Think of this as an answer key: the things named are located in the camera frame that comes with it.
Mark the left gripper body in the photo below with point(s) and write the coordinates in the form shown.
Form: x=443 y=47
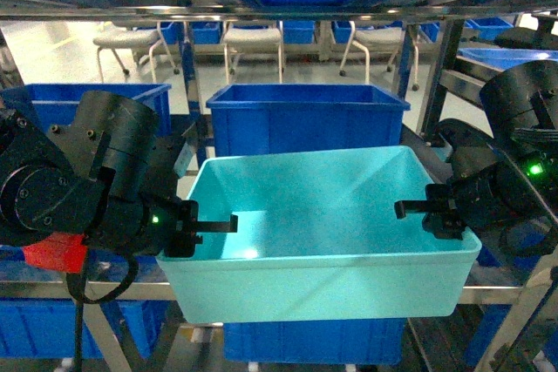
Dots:
x=148 y=226

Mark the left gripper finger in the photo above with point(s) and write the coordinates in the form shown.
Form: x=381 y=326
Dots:
x=230 y=226

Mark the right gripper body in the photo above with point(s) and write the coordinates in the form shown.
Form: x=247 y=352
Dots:
x=484 y=192

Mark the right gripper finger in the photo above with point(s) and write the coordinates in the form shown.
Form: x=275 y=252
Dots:
x=403 y=207

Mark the teal plastic bin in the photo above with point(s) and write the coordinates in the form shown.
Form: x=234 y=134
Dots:
x=317 y=239

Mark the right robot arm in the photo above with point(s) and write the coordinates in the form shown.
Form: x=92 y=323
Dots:
x=521 y=108

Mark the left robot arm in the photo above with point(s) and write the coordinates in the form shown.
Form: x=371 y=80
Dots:
x=92 y=178

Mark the steel shelf top beam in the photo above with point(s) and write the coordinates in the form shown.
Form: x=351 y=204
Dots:
x=413 y=11

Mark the blue bin behind teal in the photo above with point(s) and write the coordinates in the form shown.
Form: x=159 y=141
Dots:
x=276 y=118

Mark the blue bin lower middle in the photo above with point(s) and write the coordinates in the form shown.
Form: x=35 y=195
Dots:
x=361 y=342

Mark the blue bin lower left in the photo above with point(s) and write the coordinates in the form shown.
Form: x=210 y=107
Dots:
x=44 y=329

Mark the white chair right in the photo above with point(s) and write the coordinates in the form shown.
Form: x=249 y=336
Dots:
x=367 y=37

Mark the white chair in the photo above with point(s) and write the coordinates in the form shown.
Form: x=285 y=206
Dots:
x=367 y=37
x=244 y=36
x=137 y=36

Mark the white chair left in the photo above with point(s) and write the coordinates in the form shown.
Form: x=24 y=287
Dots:
x=137 y=36

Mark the white chair middle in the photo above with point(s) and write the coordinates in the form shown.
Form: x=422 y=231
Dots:
x=244 y=36

